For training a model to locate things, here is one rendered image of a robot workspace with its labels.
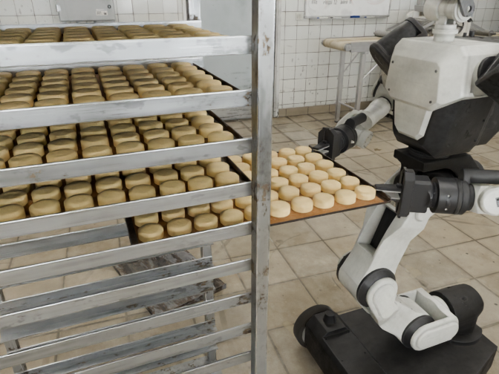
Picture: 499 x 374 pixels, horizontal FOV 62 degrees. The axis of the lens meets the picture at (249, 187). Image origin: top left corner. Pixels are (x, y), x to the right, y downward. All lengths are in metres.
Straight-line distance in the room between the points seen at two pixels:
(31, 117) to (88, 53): 0.13
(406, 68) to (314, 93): 4.14
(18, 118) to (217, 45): 0.32
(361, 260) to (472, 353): 0.67
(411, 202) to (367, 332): 0.86
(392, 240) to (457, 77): 0.51
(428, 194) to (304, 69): 4.26
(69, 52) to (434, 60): 0.85
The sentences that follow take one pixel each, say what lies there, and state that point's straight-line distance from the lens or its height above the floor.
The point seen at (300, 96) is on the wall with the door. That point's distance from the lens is 5.27.
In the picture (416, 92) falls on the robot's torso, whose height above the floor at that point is 1.16.
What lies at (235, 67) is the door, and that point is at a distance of 4.94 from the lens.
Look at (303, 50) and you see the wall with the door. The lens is 5.18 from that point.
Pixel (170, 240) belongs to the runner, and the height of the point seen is 0.97.
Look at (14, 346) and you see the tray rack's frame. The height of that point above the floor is 0.45.
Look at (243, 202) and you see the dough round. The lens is 0.94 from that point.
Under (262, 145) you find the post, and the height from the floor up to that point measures 1.15.
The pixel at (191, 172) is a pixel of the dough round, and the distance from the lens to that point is 0.87.
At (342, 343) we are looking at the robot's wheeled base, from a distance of 1.72.
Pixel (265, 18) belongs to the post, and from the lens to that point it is 0.72.
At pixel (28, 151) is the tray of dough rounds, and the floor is 1.15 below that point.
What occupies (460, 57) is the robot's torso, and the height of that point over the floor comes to 1.26.
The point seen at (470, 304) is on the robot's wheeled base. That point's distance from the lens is 1.83.
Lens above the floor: 1.40
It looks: 25 degrees down
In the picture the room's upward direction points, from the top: straight up
